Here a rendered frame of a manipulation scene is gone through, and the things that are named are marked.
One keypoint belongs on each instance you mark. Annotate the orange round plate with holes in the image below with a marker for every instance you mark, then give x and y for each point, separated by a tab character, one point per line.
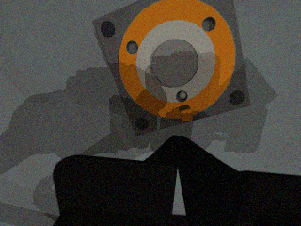
177	19

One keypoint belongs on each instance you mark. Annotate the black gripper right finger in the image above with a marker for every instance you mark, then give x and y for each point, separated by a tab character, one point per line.
216	194

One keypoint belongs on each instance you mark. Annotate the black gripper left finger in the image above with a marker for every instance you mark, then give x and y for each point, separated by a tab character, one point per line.
130	187

